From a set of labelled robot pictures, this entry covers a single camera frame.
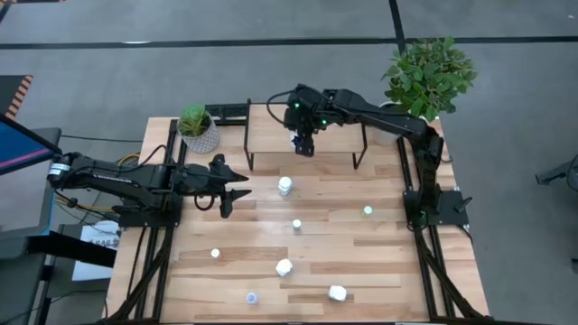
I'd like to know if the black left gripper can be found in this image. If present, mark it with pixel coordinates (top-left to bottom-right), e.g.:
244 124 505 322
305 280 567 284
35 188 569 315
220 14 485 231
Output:
182 153 253 219

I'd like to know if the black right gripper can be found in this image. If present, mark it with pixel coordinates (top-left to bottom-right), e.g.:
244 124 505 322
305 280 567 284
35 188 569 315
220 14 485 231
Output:
283 83 333 158

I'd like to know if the succulent in triangle-patterned pot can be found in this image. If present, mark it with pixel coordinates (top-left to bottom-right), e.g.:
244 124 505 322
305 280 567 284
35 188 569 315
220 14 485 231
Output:
176 103 221 154

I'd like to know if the leafy plant in white pot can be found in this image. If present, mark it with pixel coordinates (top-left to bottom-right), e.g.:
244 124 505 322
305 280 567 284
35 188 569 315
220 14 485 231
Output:
374 35 479 148

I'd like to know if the white printed paper sheet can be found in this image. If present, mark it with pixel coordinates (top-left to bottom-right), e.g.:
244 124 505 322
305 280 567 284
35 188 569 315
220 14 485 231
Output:
71 219 122 282

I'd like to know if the black monitor stand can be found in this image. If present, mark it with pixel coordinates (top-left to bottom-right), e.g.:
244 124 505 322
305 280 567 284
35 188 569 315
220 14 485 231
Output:
0 229 117 325

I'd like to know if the monitor with blue screen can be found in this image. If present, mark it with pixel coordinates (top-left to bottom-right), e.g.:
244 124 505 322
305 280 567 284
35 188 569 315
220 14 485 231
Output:
0 112 63 240

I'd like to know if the orange black striped mat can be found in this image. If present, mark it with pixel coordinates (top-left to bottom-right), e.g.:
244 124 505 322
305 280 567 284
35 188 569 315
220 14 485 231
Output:
0 74 35 121

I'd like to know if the wooden shelf black metal frame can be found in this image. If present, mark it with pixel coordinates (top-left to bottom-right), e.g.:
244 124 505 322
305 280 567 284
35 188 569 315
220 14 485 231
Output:
243 97 369 172

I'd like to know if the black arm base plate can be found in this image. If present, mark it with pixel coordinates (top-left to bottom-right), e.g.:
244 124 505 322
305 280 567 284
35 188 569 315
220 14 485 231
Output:
117 193 184 228
403 189 471 227

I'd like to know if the yellow cable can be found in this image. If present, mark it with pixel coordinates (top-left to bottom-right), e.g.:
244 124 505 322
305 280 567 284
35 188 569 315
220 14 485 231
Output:
115 152 142 167

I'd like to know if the black aluminium frame rail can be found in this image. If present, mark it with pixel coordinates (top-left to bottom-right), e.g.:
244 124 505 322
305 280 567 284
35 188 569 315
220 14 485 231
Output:
396 121 493 324
104 117 189 324

